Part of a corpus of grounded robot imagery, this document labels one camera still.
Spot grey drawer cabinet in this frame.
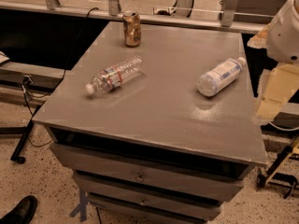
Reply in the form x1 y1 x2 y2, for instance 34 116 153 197
32 21 268 224

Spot bottom grey drawer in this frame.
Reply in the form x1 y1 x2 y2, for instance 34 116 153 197
87 193 206 224

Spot black cable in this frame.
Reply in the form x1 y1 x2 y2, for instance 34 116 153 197
18 7 101 147

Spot black yellow stand base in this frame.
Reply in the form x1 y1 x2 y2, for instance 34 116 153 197
257 136 299 199

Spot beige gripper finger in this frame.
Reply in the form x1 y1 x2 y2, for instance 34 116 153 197
247 24 269 49
255 63 299 119

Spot grey drawer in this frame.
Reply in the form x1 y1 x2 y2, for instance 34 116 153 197
87 193 206 224
73 172 221 222
50 144 243 202

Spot clear red label bottle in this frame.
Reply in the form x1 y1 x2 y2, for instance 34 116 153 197
85 55 143 95

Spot middle grey drawer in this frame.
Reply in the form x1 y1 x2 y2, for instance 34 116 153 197
73 172 221 222

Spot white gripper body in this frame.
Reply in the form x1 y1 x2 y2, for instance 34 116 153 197
266 0 299 63

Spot top grey drawer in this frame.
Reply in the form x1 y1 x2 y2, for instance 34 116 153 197
50 144 243 202

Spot black shoe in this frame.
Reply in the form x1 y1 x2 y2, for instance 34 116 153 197
0 195 37 224

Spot blue label plastic bottle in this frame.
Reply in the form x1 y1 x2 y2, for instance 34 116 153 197
197 57 247 97

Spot orange soda can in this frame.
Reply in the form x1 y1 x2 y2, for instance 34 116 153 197
122 11 141 47

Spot black stand leg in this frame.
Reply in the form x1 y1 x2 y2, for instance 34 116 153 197
10 105 43 165

